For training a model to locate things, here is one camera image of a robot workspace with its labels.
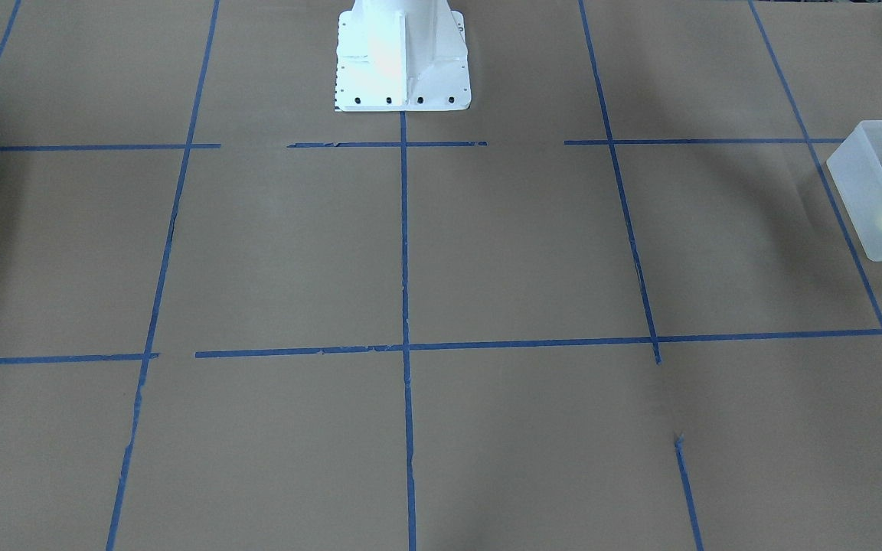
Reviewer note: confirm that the clear plastic storage box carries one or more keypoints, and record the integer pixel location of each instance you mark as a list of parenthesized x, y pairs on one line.
[(856, 169)]

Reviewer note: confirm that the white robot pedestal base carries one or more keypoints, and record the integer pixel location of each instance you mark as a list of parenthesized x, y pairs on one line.
[(402, 56)]

